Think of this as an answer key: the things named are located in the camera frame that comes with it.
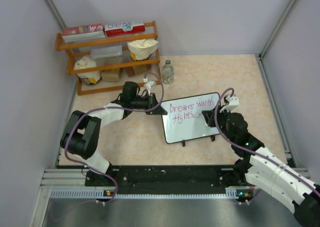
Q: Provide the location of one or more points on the tan cardboard box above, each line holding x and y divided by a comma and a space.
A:
111, 75

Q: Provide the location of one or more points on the grey slotted cable duct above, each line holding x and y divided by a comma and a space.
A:
101, 194

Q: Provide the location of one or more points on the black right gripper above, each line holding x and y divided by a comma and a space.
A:
210, 117

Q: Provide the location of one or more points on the clear glass bottle green cap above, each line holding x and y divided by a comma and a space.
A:
168, 72

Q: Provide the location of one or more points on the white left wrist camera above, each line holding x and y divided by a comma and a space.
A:
148, 84

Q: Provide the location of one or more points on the red white box right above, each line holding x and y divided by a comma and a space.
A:
124, 28

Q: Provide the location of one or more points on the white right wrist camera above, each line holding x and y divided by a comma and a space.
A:
230, 103

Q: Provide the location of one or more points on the red white box left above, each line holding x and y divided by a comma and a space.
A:
83, 33

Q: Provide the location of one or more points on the cream paper bag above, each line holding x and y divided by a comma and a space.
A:
141, 49

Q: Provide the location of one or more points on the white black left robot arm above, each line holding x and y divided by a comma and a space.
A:
81, 135

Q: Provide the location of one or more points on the black framed whiteboard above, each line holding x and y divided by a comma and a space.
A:
180, 123

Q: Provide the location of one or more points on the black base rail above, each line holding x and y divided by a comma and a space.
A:
169, 179

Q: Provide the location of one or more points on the red white box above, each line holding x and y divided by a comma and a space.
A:
124, 28
83, 33

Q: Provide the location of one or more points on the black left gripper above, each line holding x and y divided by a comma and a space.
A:
152, 102

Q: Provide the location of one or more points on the clear plastic container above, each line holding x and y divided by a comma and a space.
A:
108, 55

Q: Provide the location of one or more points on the orange wooden shelf rack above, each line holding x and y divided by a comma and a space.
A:
88, 73

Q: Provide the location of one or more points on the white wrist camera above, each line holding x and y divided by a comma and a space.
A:
148, 84
230, 103

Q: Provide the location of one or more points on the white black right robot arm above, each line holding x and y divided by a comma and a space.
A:
258, 166

